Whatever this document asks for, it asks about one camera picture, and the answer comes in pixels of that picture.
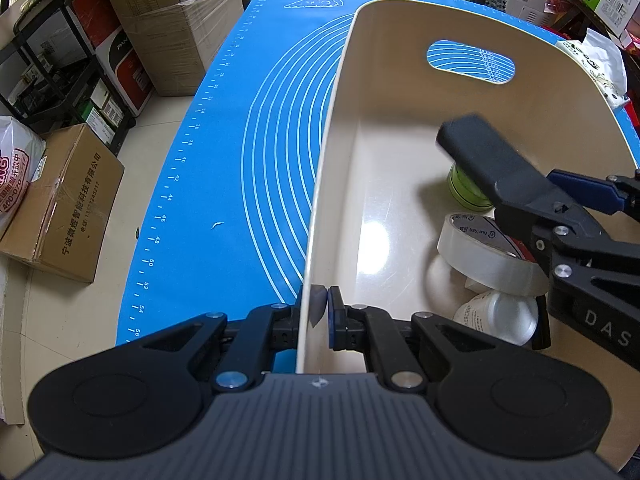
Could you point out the blue silicone baking mat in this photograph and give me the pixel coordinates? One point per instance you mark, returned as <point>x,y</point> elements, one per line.
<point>227,228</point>

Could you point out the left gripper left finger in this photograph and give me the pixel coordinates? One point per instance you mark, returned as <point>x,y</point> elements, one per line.
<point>252,344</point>

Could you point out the white pill bottle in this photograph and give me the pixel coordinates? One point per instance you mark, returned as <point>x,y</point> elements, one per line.
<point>510,318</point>

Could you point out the stacked cardboard boxes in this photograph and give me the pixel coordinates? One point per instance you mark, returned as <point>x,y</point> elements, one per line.
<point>176,40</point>

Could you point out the black marker pen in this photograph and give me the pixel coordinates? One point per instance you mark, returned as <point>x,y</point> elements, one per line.
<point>541,338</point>

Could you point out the white tape roll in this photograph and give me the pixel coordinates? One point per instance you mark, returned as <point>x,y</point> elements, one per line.
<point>474,246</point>

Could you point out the cardboard box on floor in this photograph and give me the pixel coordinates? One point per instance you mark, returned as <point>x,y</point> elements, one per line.
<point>60,225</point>

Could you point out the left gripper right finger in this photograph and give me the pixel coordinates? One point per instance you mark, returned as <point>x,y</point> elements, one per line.
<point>380,339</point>

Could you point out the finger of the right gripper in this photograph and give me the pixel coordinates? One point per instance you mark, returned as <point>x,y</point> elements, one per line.
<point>525,200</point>
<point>609,195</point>

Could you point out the black metal shelf rack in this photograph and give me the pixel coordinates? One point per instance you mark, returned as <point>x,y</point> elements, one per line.
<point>54,79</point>

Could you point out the white red plastic bag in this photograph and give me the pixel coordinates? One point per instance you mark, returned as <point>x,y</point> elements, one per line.
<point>21,152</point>

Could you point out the beige plastic storage bin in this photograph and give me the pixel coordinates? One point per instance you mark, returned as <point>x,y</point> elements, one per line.
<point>381,197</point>

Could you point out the red white appliance box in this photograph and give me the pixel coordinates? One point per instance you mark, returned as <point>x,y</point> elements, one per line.
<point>114,51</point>

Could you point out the white tissue box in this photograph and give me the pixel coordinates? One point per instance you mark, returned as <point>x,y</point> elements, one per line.
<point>603,61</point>

